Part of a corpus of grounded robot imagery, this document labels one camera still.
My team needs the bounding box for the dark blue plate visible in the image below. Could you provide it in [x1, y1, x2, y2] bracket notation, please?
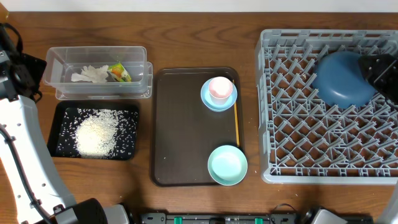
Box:
[312, 51, 376, 109]

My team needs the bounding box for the mint green bowl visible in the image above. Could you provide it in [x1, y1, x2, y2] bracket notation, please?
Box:
[208, 145, 248, 186]

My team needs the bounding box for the yellow green snack wrapper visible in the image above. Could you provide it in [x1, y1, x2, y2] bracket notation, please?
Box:
[108, 63, 132, 82]

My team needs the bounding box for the white tissue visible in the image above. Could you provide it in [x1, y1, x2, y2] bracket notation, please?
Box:
[71, 65, 109, 83]

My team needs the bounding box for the white rice pile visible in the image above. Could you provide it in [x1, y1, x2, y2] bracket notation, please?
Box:
[57, 107, 139, 159]

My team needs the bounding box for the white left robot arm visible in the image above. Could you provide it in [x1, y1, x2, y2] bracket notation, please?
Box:
[1, 23, 134, 224]

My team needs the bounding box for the grey plastic dishwasher rack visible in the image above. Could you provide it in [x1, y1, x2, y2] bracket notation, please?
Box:
[256, 29, 397, 185]

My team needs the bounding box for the clear plastic waste bin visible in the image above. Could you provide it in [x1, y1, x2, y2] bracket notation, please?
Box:
[43, 46, 153, 100]

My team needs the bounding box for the wooden chopstick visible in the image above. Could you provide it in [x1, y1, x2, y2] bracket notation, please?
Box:
[232, 80, 240, 148]

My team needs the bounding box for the pink cup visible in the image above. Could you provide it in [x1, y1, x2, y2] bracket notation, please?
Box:
[209, 77, 233, 100]

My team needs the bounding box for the light blue saucer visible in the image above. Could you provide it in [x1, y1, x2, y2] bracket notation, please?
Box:
[200, 78, 238, 112]

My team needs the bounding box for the brown plastic serving tray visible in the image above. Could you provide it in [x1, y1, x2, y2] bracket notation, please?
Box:
[150, 67, 244, 187]

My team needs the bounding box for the black rectangular tray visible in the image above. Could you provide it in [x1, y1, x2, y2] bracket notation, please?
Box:
[47, 101, 139, 157]

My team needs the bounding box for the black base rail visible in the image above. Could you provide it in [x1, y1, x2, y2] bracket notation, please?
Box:
[138, 212, 299, 224]

